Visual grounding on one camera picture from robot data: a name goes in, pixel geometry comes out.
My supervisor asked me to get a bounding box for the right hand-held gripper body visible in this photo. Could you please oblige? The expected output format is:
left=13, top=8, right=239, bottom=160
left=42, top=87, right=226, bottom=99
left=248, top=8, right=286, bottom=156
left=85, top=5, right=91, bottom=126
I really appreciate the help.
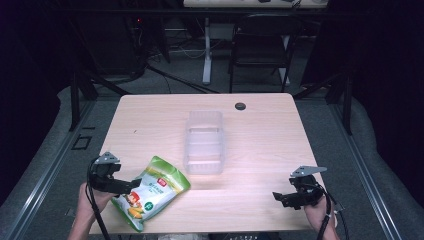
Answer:
left=288, top=165, right=329, bottom=208

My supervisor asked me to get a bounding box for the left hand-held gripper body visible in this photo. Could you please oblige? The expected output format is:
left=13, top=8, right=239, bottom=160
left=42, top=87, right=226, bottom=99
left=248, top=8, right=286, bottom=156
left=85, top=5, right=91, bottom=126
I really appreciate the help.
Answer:
left=87, top=151, right=123, bottom=196

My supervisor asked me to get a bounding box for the green snack bag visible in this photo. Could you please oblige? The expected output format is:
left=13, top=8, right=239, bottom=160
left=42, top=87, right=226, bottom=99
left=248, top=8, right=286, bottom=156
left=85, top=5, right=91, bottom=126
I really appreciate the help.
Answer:
left=111, top=155, right=192, bottom=233

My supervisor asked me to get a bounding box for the person's right hand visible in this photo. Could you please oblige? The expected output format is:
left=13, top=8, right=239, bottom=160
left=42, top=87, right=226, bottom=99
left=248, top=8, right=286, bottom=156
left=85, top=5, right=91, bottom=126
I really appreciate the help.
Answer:
left=302, top=195, right=338, bottom=234

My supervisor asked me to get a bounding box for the person's left hand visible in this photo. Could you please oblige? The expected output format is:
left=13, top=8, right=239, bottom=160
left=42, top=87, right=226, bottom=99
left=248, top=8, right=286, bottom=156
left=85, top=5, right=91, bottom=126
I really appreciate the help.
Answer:
left=77, top=182, right=117, bottom=222

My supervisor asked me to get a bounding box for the black metal stand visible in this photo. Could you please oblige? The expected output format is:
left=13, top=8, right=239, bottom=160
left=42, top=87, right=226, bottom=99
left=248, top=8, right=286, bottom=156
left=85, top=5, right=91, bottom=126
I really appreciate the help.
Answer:
left=324, top=71, right=354, bottom=136
left=68, top=71, right=101, bottom=133

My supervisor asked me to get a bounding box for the clear plastic container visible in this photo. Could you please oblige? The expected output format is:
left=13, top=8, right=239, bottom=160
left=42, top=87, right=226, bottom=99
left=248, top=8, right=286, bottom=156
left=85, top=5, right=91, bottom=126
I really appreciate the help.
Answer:
left=182, top=110, right=225, bottom=176

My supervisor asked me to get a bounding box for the white table leg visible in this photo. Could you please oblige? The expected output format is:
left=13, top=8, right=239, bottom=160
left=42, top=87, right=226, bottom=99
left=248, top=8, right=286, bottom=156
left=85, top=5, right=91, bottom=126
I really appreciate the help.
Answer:
left=201, top=16, right=214, bottom=86

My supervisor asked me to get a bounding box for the black chair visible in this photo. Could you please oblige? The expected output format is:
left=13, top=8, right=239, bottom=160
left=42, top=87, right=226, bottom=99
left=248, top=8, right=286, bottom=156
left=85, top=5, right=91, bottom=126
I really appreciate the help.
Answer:
left=227, top=13, right=303, bottom=95

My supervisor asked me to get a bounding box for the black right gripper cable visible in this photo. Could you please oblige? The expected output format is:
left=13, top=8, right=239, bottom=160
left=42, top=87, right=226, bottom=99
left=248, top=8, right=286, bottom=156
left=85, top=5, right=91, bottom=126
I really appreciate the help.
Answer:
left=311, top=182, right=350, bottom=240

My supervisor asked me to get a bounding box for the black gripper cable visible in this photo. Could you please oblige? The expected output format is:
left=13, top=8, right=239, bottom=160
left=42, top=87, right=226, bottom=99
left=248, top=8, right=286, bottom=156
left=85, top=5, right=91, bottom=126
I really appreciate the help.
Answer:
left=311, top=182, right=350, bottom=240
left=85, top=156, right=113, bottom=240

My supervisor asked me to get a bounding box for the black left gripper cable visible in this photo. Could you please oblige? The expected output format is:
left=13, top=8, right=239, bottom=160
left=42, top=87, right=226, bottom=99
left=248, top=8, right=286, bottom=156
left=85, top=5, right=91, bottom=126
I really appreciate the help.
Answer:
left=85, top=156, right=113, bottom=240

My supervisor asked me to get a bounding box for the metal floor rail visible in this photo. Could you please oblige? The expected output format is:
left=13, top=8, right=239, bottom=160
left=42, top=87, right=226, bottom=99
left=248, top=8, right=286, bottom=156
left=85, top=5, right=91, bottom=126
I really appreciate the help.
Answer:
left=3, top=99, right=96, bottom=240
left=328, top=101, right=403, bottom=240

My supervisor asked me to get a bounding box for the black floor cable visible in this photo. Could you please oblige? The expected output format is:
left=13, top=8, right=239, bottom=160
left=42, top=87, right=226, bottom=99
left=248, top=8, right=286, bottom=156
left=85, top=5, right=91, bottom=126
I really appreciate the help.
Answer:
left=145, top=63, right=221, bottom=95

